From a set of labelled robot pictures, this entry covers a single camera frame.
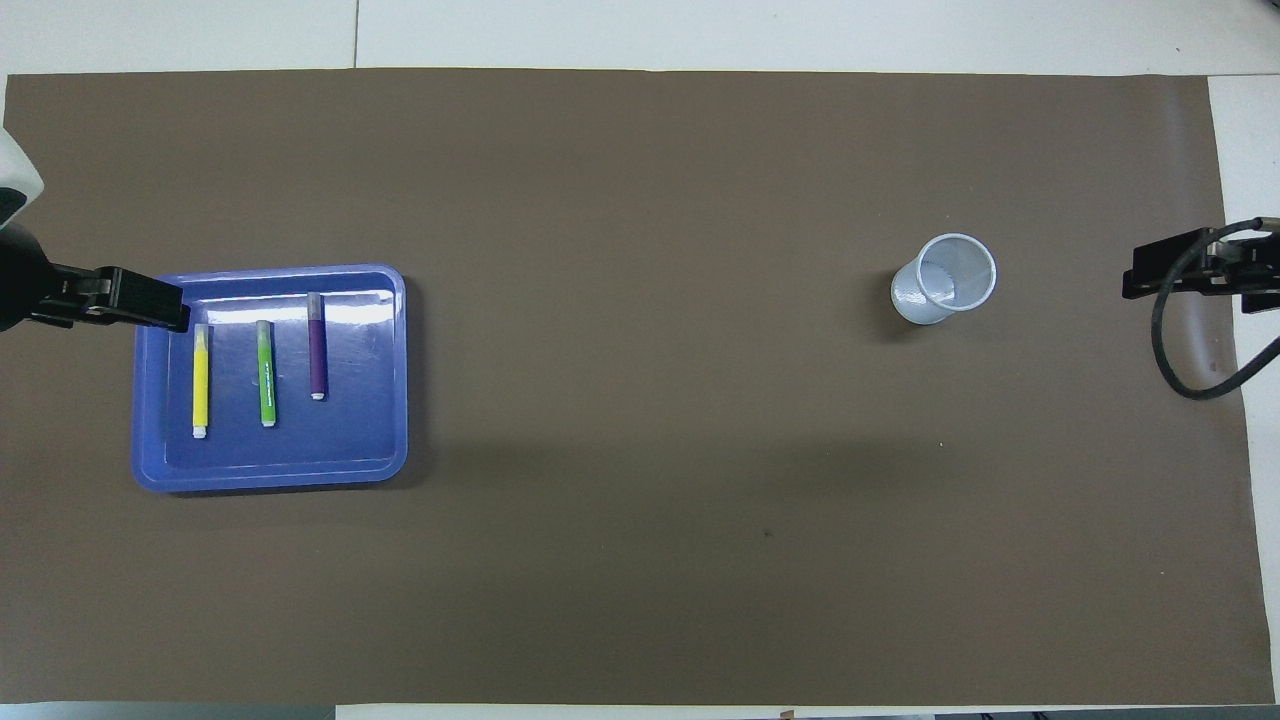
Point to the brown table mat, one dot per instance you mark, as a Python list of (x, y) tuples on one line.
[(640, 550)]

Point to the green marker pen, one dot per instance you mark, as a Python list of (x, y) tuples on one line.
[(267, 380)]

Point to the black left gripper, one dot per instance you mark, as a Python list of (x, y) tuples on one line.
[(20, 280)]

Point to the blue plastic tray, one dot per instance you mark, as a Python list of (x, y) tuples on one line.
[(360, 440)]

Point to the clear plastic cup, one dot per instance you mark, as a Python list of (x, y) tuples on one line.
[(935, 300)]

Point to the yellow marker pen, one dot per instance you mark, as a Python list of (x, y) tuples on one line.
[(201, 385)]

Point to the purple marker pen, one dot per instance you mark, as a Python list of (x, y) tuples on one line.
[(318, 350)]

